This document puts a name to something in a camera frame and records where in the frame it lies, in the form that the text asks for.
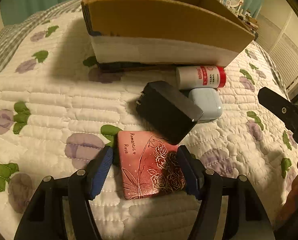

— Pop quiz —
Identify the white bottle red label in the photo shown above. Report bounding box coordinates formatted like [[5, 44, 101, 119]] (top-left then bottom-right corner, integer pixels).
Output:
[[176, 66, 227, 90]]

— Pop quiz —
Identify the brown cardboard box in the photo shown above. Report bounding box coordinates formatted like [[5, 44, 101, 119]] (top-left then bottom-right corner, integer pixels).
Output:
[[81, 0, 254, 72]]

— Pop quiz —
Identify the black power adapter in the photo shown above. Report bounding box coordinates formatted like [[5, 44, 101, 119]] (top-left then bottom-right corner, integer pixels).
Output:
[[136, 81, 203, 145]]

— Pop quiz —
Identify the grey white checkered bedsheet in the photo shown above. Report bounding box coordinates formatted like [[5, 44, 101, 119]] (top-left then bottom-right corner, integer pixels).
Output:
[[0, 0, 81, 72]]

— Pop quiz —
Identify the light blue earbuds case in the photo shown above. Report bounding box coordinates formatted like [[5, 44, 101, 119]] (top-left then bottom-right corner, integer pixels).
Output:
[[189, 88, 223, 123]]

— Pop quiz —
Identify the white louvered wardrobe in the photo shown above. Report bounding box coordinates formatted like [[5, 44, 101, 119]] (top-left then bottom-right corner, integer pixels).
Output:
[[257, 8, 298, 99]]

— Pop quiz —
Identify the white floral quilted blanket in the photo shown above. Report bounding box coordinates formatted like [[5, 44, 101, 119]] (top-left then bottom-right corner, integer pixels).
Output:
[[0, 11, 298, 239]]

